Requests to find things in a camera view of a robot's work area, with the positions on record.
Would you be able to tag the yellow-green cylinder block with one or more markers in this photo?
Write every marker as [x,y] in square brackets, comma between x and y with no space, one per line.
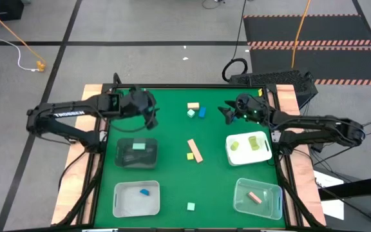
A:
[234,146]

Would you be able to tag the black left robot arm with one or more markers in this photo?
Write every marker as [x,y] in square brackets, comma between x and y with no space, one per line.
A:
[66,113]

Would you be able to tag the yellow-green arch block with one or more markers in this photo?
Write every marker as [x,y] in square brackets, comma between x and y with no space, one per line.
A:
[253,143]

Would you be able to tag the white paper sheet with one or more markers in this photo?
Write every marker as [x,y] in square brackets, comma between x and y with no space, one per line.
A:
[328,180]
[333,209]

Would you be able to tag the pink rectangular block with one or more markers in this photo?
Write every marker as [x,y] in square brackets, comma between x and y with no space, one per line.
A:
[254,197]

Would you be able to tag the wooden table side board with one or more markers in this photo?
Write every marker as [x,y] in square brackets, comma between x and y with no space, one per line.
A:
[309,196]
[64,193]

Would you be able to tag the yellow cube block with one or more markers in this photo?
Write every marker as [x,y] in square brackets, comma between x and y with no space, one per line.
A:
[190,156]

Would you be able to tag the long pink plank block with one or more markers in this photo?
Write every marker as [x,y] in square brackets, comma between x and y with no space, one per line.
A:
[195,150]

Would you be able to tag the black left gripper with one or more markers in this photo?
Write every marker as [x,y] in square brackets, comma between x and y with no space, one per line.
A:
[137,103]

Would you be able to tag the mint cube block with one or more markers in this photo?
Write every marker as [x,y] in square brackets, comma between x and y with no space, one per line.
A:
[191,113]
[191,206]

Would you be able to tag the black perforated computer tower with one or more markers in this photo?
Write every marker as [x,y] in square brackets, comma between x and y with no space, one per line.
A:
[269,78]

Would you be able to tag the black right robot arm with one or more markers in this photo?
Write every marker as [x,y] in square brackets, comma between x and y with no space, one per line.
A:
[317,124]

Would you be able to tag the dark grey translucent bin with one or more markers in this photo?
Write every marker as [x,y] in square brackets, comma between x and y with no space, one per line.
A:
[124,161]

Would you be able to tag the blue half-round block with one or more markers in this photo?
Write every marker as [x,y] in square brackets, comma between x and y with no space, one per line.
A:
[144,192]

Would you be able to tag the black striped floor mat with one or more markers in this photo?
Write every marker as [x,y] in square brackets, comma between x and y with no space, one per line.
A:
[301,29]
[333,64]

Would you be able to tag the mint rectangular block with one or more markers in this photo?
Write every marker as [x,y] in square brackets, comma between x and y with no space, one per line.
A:
[138,146]

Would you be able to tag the black desk edge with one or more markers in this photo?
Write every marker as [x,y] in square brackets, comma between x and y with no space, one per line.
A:
[366,185]

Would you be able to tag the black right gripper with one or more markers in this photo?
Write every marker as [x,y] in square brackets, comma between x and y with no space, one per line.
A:
[253,109]

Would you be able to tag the clear plastic bin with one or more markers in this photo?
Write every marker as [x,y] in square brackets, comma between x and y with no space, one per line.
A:
[266,209]

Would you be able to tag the blue rectangular block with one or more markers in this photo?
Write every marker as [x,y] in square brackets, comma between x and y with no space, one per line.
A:
[202,112]

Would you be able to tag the white translucent plastic bin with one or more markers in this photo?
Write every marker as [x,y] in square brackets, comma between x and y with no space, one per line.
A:
[130,206]

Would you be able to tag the white opaque plastic bin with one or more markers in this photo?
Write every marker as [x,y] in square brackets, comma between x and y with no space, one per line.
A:
[246,158]

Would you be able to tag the tan rectangular block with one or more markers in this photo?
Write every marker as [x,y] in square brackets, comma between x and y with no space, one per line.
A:
[193,105]

